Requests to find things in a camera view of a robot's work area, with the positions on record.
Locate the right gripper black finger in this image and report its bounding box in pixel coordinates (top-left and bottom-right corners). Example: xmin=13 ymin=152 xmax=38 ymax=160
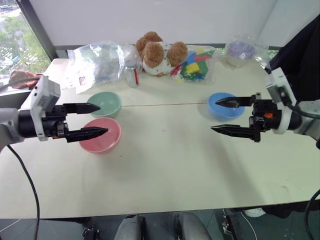
xmin=215 ymin=92 xmax=262 ymax=109
xmin=210 ymin=124 xmax=263 ymax=144

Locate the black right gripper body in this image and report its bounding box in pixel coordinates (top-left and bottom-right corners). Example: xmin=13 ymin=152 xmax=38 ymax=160
xmin=248 ymin=99 xmax=284 ymax=131

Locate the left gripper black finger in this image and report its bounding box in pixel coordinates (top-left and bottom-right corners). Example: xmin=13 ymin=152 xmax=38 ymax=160
xmin=66 ymin=126 xmax=110 ymax=144
xmin=63 ymin=102 xmax=102 ymax=116

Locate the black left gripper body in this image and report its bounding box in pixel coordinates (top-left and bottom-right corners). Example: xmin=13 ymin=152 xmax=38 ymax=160
xmin=41 ymin=103 xmax=70 ymax=140

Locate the red bowl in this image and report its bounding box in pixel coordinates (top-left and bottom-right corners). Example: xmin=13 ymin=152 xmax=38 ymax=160
xmin=79 ymin=117 xmax=123 ymax=154

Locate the blue bowl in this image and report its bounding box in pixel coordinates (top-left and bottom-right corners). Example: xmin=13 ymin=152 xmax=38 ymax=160
xmin=207 ymin=92 xmax=247 ymax=123

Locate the green bowl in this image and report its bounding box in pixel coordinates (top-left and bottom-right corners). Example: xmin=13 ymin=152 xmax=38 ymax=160
xmin=86 ymin=91 xmax=123 ymax=120

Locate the clear bag of colourful blocks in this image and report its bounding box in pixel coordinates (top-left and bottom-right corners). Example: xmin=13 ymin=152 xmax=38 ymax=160
xmin=169 ymin=45 xmax=217 ymax=86

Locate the green block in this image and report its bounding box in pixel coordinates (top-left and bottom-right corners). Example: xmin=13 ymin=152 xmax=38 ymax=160
xmin=197 ymin=60 xmax=210 ymax=76

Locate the large clear plastic bag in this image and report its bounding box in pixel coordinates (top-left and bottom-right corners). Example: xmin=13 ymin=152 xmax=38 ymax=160
xmin=66 ymin=42 xmax=126 ymax=95

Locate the white tub with purple lid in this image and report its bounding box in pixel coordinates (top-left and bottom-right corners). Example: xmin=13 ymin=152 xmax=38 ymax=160
xmin=225 ymin=40 xmax=256 ymax=67

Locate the clear bag around tub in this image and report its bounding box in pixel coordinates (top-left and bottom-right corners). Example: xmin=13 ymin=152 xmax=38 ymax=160
xmin=223 ymin=34 xmax=271 ymax=70

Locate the yellow block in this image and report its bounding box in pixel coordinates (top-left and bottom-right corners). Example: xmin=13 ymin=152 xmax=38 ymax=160
xmin=186 ymin=63 xmax=201 ymax=75

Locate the brown cloth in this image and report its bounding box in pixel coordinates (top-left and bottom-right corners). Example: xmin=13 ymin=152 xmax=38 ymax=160
xmin=9 ymin=70 xmax=44 ymax=90

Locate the clear bottle with red stripe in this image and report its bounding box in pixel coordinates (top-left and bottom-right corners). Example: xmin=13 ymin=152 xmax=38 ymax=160
xmin=124 ymin=59 xmax=141 ymax=89

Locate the black jacket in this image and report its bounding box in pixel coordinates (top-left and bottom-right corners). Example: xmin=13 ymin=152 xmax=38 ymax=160
xmin=269 ymin=12 xmax=320 ymax=104

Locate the blue block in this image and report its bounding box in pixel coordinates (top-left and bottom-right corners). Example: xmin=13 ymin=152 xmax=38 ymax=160
xmin=184 ymin=51 xmax=199 ymax=67

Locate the small clear bag around bottle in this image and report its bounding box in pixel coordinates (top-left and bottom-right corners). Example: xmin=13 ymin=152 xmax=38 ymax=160
xmin=117 ymin=43 xmax=145 ymax=89

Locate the brown and white plush dog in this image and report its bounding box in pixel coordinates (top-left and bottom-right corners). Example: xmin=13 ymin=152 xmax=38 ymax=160
xmin=135 ymin=31 xmax=189 ymax=77

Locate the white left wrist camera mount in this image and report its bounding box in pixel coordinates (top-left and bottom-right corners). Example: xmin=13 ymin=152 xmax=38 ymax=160
xmin=29 ymin=74 xmax=62 ymax=143

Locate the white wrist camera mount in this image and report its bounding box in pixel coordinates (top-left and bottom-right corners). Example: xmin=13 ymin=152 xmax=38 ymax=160
xmin=264 ymin=67 xmax=299 ymax=135
xmin=29 ymin=74 xmax=62 ymax=143

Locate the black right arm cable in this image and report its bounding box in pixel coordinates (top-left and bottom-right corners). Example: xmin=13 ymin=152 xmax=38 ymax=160
xmin=281 ymin=92 xmax=320 ymax=240

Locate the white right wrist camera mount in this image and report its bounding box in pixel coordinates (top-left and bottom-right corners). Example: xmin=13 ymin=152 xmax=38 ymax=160
xmin=264 ymin=67 xmax=299 ymax=135

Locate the dark window frame post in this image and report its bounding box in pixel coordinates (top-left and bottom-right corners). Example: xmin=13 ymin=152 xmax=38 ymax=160
xmin=17 ymin=0 xmax=59 ymax=60

